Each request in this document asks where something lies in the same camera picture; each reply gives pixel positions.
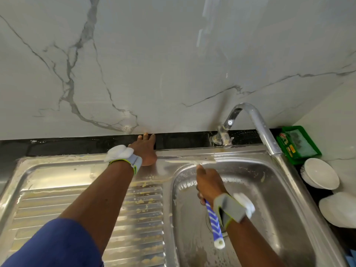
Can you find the person's right hand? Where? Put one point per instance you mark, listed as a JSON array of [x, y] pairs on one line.
[[210, 185]]

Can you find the person's left hand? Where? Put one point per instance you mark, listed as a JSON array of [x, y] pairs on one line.
[[144, 150]]

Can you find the blue white squeegee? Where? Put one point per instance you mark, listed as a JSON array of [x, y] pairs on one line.
[[215, 225]]

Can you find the stainless steel sink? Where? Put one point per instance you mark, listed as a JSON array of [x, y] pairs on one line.
[[289, 219]]

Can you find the white yellow spray bottle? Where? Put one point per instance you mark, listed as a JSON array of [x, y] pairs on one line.
[[339, 209]]

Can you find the person's right forearm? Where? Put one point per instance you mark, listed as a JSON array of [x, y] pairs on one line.
[[253, 244]]

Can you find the person's left forearm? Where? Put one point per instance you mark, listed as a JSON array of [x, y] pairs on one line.
[[97, 203]]

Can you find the white left wrist tracker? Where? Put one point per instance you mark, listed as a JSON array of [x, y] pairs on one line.
[[123, 154]]

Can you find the chrome faucet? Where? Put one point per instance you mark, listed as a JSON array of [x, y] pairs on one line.
[[250, 116]]

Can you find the green soap tray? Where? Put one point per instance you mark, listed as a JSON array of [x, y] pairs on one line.
[[300, 143]]

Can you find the white bowl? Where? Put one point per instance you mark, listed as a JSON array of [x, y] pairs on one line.
[[321, 173]]

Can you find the blue cloth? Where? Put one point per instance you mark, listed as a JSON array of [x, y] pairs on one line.
[[352, 257]]

